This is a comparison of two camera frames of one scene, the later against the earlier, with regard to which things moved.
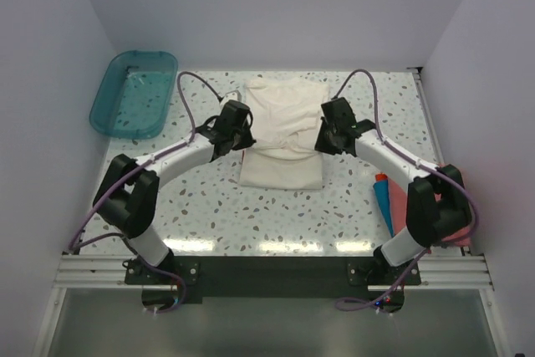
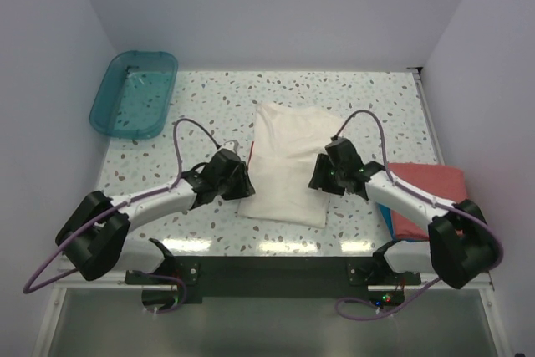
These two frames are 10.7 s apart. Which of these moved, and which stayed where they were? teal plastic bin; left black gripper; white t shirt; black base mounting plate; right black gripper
Moved: right black gripper; left black gripper; white t shirt
Stayed: teal plastic bin; black base mounting plate
